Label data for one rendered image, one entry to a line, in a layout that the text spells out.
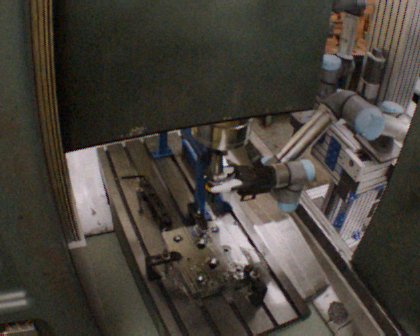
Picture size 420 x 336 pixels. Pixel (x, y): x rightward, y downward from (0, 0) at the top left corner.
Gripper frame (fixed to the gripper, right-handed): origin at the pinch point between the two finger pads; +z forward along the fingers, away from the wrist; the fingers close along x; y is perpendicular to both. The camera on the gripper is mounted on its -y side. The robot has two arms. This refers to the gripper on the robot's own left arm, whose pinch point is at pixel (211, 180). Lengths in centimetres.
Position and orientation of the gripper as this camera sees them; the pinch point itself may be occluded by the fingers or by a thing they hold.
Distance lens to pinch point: 117.1
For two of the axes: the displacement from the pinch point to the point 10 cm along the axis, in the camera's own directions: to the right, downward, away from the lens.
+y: -1.0, 7.8, 6.2
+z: -9.4, 1.3, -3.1
